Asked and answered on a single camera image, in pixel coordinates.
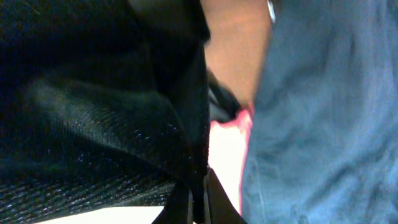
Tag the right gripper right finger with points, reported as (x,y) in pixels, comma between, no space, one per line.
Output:
(218,209)

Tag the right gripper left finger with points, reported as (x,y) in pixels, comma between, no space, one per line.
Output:
(179,207)

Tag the black red jacket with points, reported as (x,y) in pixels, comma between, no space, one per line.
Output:
(230,131)

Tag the blue denim garment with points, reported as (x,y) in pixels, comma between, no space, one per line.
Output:
(323,146)

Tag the black sparkly skirt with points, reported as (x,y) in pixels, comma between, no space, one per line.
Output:
(103,103)

